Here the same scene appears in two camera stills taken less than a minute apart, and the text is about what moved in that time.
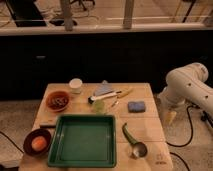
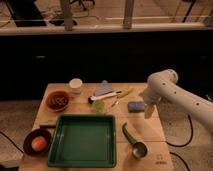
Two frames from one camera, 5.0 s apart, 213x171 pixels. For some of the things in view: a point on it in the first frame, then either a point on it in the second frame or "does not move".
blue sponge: (136, 107) does not move
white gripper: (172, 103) → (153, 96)
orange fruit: (39, 143) does not move
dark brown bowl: (37, 142) does not move
